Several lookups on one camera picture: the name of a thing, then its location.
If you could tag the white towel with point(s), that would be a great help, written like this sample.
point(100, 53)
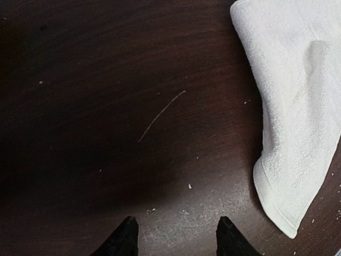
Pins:
point(293, 48)

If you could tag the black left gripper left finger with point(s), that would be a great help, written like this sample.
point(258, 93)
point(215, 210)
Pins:
point(122, 241)

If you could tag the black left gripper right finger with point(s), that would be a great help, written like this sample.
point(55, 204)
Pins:
point(231, 242)

